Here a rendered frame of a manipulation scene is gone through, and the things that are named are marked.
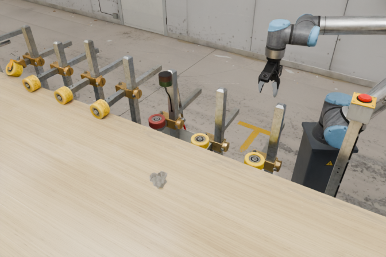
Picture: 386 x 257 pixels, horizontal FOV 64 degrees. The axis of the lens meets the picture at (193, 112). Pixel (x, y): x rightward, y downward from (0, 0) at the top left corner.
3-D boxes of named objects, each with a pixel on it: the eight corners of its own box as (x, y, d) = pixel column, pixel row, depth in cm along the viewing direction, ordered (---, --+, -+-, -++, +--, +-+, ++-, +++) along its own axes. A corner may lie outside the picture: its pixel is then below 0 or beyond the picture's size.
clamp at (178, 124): (162, 118, 161) (161, 110, 158) (184, 125, 156) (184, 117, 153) (155, 124, 157) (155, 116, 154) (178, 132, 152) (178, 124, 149)
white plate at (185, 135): (162, 135, 169) (161, 120, 163) (204, 151, 158) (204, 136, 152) (161, 135, 168) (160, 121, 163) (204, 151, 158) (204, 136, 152)
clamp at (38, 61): (32, 59, 197) (30, 51, 194) (46, 63, 192) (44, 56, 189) (23, 63, 193) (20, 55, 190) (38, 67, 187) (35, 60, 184)
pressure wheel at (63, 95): (63, 82, 157) (74, 93, 157) (61, 92, 163) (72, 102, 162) (53, 88, 153) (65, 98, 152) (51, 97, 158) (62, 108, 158)
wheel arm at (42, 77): (95, 51, 204) (94, 46, 202) (99, 52, 203) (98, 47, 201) (29, 84, 169) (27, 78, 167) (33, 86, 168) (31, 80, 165)
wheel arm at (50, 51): (69, 44, 214) (68, 40, 213) (72, 45, 213) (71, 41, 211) (22, 65, 189) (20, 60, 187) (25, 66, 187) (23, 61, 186)
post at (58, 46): (76, 110, 199) (57, 39, 171) (80, 112, 198) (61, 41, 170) (72, 113, 197) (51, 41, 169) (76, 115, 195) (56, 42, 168)
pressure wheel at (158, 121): (156, 129, 157) (154, 111, 151) (169, 134, 154) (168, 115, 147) (146, 138, 152) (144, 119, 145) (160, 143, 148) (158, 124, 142)
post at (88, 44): (104, 114, 185) (87, 38, 158) (108, 116, 184) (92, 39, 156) (99, 117, 183) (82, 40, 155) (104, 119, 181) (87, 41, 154)
